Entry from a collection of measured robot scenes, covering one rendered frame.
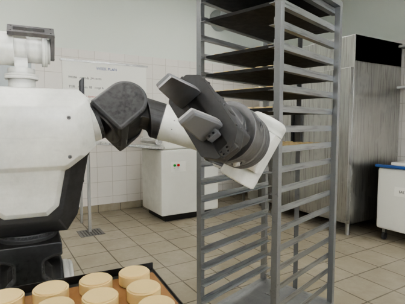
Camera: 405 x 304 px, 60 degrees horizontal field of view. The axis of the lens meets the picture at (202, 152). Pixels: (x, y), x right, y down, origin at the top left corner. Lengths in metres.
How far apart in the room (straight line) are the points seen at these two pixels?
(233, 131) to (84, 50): 4.49
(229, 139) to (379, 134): 3.85
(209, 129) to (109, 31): 4.63
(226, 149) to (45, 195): 0.45
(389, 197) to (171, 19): 3.63
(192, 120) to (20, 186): 0.47
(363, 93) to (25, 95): 3.54
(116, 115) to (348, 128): 3.20
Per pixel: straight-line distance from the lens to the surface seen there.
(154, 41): 5.19
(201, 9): 1.88
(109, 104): 0.81
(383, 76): 4.26
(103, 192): 4.89
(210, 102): 0.43
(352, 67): 3.86
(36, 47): 0.82
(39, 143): 0.74
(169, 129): 0.83
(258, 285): 2.39
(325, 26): 2.03
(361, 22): 5.02
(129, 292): 0.55
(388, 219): 3.96
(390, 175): 3.88
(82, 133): 0.76
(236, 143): 0.41
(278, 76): 1.53
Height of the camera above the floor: 1.16
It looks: 4 degrees down
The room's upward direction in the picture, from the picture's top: straight up
